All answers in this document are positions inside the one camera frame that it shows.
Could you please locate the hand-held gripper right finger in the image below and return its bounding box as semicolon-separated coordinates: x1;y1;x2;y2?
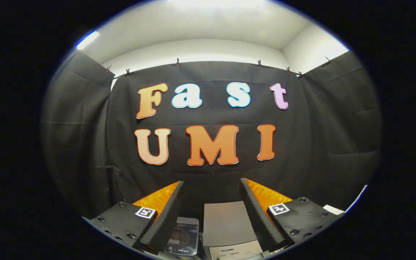
239;178;344;253

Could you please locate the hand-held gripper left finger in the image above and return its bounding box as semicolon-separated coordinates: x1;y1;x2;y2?
82;181;185;255

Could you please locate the small grey washing machine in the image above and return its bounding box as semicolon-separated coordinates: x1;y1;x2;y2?
163;217;202;257

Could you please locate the grey drawer cabinet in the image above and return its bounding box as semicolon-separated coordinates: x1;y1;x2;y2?
202;201;267;260

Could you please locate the white paper sheet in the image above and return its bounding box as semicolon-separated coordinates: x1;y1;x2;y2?
322;204;345;216

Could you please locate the row of black clips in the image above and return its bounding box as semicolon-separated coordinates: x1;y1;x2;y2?
105;56;333;79

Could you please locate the ceiling light strip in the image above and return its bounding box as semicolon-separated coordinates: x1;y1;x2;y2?
76;30;100;50

